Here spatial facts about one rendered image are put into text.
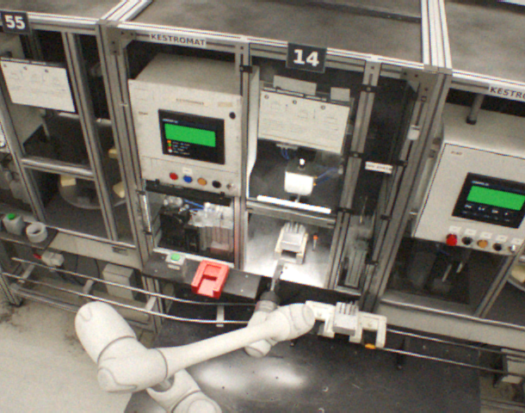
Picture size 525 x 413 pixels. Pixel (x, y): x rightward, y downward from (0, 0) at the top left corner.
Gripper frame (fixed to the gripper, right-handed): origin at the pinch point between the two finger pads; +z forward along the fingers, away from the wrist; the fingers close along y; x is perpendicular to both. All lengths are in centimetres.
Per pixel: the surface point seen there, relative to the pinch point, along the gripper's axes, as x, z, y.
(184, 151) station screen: 42, 10, 42
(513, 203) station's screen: -78, 10, 47
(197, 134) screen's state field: 36, 10, 50
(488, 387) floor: -130, 35, -115
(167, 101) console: 48, 12, 61
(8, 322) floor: 172, 0, -116
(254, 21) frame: 23, 34, 85
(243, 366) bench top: 9, -22, -48
